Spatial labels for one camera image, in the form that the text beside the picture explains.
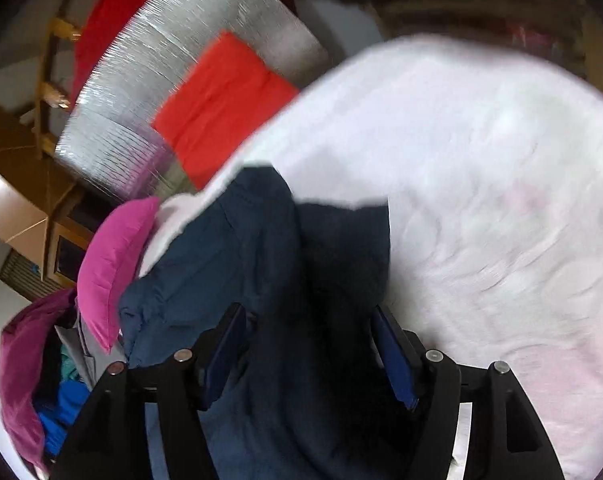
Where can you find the white bed sheet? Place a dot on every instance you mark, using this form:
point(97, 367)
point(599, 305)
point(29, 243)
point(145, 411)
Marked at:
point(481, 185)

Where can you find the orange-red folded cloth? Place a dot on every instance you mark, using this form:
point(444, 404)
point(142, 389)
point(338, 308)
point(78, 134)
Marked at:
point(221, 105)

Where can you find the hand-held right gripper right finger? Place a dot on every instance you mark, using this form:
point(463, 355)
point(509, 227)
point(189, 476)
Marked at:
point(396, 355)

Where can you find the grey cloth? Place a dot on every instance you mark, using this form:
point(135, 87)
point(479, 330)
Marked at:
point(91, 355)

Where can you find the navy puffer jacket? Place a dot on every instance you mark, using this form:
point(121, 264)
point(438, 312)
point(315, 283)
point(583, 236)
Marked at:
point(306, 285)

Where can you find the wooden ladder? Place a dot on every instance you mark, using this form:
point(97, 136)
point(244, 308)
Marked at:
point(51, 87)

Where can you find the red cloth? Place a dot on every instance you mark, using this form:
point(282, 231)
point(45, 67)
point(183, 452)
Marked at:
point(116, 10)

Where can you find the silver foil mat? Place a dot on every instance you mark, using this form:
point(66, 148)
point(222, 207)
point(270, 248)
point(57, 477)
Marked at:
point(156, 50)

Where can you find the magenta cloth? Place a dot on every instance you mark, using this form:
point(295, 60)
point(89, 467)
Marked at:
point(16, 370)

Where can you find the wooden cabinet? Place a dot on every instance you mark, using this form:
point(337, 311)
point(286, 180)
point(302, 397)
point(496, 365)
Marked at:
point(63, 245)

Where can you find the bright blue cloth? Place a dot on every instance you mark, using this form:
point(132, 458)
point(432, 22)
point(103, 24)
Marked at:
point(66, 410)

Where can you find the pink pillow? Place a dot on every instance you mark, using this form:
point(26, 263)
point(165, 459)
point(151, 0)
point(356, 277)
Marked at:
point(111, 270)

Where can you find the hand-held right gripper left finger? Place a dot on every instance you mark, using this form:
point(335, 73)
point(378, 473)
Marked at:
point(226, 352)

